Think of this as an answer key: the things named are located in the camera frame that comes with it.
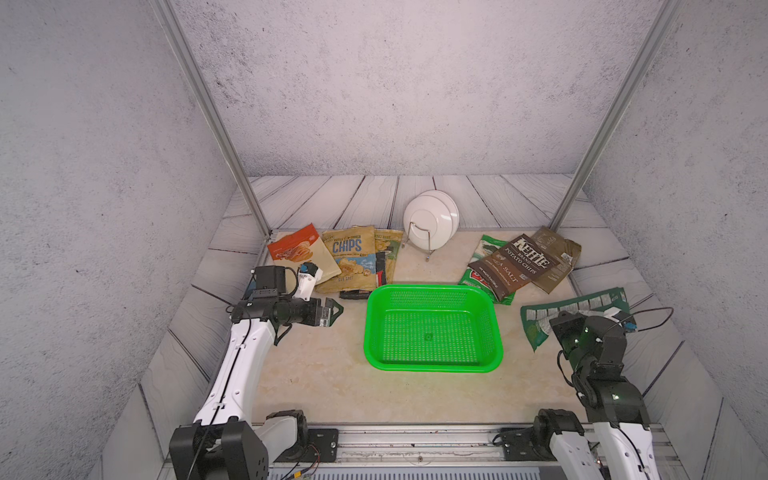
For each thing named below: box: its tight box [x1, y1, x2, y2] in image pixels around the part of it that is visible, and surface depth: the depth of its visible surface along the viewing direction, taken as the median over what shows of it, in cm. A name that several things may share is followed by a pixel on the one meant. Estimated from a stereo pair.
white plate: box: [403, 189, 460, 251], surface depth 107 cm
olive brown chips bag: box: [531, 226, 582, 295], surface depth 113 cm
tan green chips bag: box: [374, 228, 404, 284], surface depth 117 cm
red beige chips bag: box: [267, 223, 342, 281], surface depth 117 cm
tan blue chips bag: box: [315, 226, 377, 293], surface depth 110 cm
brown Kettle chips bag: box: [467, 233, 561, 301], surface depth 109 cm
